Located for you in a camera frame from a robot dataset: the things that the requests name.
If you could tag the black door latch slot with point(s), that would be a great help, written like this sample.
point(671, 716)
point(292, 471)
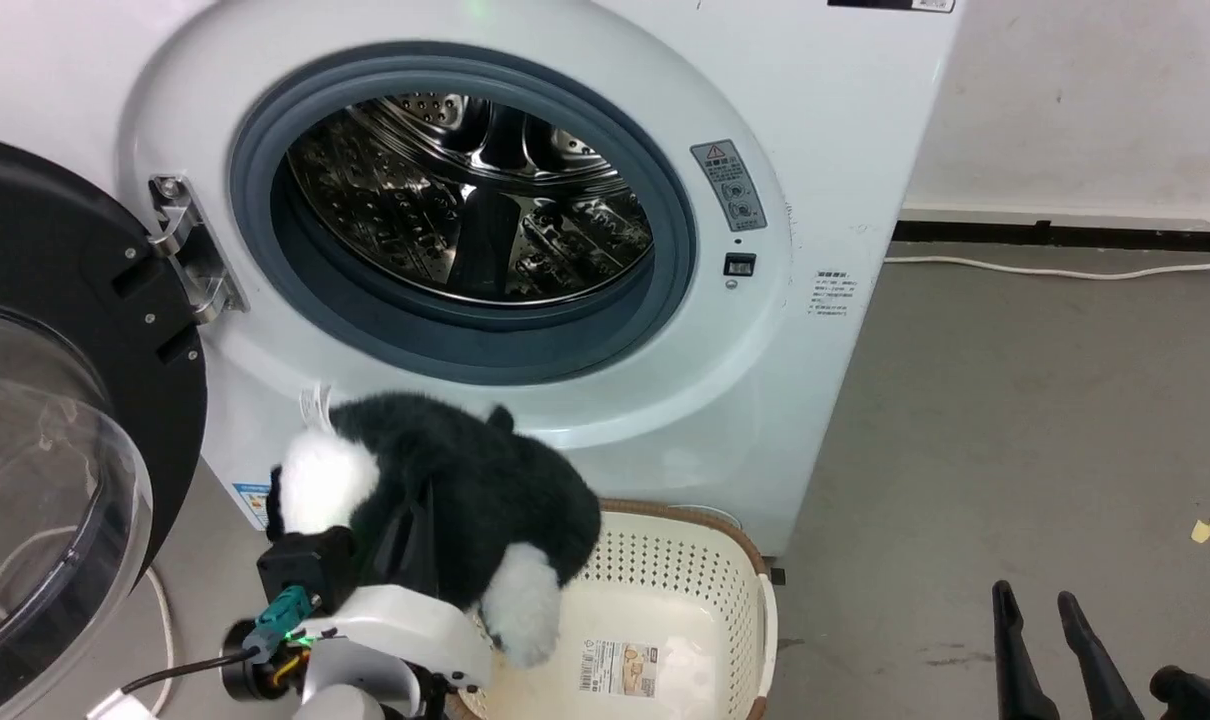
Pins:
point(740, 264)

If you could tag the grey warning sticker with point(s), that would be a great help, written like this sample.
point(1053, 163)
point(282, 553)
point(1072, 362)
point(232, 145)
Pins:
point(729, 185)

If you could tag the grey rubber door gasket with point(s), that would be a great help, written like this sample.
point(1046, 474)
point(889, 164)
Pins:
point(365, 322)

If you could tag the black washer door, clear bowl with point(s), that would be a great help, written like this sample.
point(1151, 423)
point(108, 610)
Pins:
point(65, 230)

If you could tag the paper product label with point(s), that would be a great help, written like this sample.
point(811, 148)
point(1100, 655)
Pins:
point(617, 668)

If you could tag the cream perforated laundry basket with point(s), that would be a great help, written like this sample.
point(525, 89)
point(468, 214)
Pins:
point(665, 570)

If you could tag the small printed text label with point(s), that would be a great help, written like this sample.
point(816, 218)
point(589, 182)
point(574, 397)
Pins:
point(831, 292)

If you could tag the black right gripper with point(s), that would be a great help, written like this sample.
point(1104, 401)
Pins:
point(1200, 697)

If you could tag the black sticker on washer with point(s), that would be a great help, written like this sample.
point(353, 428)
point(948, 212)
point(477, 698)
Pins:
point(890, 4)

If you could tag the blue and white energy sticker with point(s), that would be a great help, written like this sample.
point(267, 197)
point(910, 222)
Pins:
point(253, 505)

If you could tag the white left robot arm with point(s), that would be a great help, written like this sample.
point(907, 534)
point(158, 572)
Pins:
point(355, 690)

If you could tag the chrome door hinge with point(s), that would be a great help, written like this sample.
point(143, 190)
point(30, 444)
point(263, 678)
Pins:
point(191, 256)

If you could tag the stainless steel washer drum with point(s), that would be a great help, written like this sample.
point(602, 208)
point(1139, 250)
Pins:
point(565, 240)

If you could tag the white front-load washing machine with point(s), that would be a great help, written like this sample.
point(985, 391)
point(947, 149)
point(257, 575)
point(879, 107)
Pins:
point(845, 150)

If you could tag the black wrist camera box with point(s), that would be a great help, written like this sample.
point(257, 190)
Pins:
point(300, 567)

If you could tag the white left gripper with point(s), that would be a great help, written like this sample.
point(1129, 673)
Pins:
point(415, 625)

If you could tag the black baseboard strip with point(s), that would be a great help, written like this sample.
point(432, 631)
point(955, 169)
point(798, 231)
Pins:
point(1065, 236)

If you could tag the yellow paper scrap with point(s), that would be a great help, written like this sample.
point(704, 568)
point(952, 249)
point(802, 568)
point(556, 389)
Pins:
point(1204, 530)

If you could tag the black and white plush toy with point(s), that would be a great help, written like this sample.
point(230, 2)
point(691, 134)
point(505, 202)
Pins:
point(485, 490)

